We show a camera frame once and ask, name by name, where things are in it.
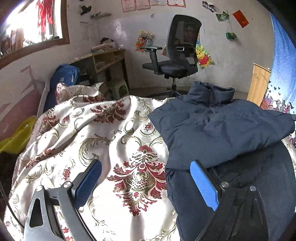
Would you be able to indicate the blue printed curtain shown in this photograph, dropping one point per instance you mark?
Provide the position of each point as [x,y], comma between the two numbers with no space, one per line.
[282,69]

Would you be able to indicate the light wooden cabinet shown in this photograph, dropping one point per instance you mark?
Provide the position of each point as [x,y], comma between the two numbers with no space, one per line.
[259,83]

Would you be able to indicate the grey wall shelf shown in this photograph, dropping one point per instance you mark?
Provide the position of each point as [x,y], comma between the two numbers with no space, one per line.
[100,15]

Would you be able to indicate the anime character poster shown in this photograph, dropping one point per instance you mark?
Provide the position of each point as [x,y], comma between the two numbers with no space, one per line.
[164,51]

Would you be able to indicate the blue backpack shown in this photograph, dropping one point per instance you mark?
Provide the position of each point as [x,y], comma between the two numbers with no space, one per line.
[64,76]

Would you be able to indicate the white bed frame rail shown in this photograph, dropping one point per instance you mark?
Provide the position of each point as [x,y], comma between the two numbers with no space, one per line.
[42,97]

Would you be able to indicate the stack of boxes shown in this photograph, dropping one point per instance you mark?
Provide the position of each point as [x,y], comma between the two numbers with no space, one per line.
[103,47]

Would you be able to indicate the black wall ornament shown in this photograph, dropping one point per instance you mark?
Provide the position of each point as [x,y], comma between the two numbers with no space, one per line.
[86,9]

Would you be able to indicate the navy puffer jacket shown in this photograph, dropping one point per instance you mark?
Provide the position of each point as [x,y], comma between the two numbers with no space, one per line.
[219,129]

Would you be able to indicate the yellow bear poster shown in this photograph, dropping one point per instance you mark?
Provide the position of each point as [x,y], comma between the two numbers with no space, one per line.
[203,58]

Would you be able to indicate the red paper envelope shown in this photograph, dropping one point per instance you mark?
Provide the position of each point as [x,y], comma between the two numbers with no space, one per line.
[240,18]

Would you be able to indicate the black mesh office chair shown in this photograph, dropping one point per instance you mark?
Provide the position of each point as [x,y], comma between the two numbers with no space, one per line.
[182,34]

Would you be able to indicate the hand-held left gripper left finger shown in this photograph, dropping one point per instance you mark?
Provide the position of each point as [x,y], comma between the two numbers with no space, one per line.
[87,183]

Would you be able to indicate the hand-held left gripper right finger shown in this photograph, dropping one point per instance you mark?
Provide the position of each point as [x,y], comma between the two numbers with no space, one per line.
[203,184]

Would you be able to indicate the wooden framed window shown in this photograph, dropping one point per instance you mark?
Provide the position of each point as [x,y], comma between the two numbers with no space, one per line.
[66,23]

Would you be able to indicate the colourful cartoon poster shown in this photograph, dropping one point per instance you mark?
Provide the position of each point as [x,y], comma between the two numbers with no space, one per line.
[144,38]

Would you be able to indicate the yellow plastic bag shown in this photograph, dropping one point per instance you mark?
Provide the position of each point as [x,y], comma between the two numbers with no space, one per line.
[20,134]

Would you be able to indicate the red hanging window decoration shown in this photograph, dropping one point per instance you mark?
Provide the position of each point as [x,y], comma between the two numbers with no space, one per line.
[45,16]

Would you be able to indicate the green hanging box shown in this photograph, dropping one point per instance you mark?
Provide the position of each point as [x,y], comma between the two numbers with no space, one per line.
[231,35]

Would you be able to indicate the green photo card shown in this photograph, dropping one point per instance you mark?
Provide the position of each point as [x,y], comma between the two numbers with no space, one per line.
[222,16]

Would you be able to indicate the black and white photos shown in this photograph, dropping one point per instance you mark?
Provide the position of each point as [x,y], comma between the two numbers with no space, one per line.
[209,5]

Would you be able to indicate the green plastic stool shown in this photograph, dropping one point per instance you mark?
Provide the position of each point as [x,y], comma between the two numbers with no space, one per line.
[120,89]

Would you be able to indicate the floral printed blanket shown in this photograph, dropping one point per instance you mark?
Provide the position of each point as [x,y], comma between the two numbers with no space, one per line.
[111,139]

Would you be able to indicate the group of paper certificates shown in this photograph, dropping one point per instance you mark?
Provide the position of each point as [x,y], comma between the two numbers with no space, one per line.
[128,5]

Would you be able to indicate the wooden desk with shelves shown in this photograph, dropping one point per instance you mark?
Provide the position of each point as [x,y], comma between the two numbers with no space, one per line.
[104,58]

